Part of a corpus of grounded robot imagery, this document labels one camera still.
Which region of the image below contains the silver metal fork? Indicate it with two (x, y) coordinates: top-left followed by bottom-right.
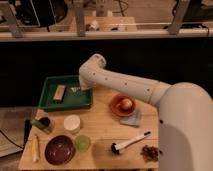
(68, 87), (81, 93)

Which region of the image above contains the round bread roll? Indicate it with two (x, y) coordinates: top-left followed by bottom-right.
(119, 99), (132, 110)

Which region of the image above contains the orange bowl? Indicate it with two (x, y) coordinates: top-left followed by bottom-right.
(109, 94), (136, 117)

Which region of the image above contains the dark red bowl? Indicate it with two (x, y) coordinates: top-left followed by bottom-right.
(44, 135), (75, 165)

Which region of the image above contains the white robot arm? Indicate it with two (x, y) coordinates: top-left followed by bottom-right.
(79, 54), (213, 171)

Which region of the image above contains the dark green jar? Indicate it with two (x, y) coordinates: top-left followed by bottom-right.
(31, 117), (53, 134)

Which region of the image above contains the grey folded cloth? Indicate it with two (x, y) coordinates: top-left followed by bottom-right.
(120, 110), (141, 127)

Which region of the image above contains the dark dried clump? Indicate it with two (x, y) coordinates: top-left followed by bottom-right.
(141, 145), (162, 162)

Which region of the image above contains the white horizontal rail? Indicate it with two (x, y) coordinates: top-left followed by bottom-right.
(0, 28), (213, 42)

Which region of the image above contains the light green cup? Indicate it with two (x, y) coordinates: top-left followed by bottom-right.
(74, 135), (91, 152)

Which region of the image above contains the white handled black brush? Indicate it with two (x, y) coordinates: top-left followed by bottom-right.
(111, 131), (151, 155)

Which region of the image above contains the green plastic tray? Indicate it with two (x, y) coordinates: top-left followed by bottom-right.
(39, 75), (93, 112)

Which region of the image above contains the brown wooden block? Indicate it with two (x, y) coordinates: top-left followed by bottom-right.
(53, 85), (66, 101)

